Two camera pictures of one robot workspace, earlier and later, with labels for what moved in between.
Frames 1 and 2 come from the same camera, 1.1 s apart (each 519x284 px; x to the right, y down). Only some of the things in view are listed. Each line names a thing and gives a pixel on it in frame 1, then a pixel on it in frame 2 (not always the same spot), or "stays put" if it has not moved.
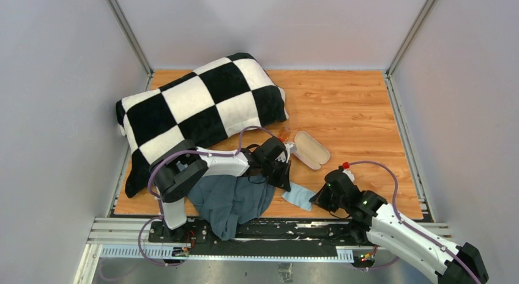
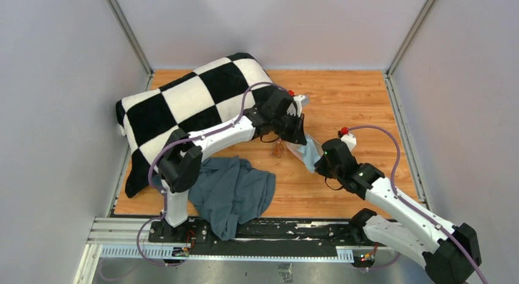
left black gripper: (283, 180) → (297, 135)
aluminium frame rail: (128, 239) stays put
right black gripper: (321, 198) → (321, 168)
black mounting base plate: (259, 238) stays put
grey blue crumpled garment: (227, 201) stays put
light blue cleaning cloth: (299, 195) → (309, 154)
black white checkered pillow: (213, 103) stays put
